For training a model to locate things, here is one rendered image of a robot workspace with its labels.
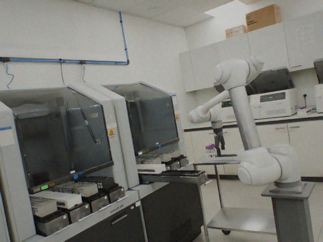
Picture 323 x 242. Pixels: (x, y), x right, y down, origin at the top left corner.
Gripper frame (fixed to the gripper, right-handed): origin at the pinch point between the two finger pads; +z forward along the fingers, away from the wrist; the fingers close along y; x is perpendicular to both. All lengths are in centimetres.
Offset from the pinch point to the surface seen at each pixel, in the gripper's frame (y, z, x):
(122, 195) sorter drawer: -69, 12, 49
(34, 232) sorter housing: -127, 12, 64
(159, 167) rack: -37, 2, 37
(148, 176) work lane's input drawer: -40, 8, 47
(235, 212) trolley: 20, 59, 3
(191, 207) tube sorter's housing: 11, 53, 42
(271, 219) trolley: 12, 59, -28
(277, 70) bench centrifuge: 208, -68, -18
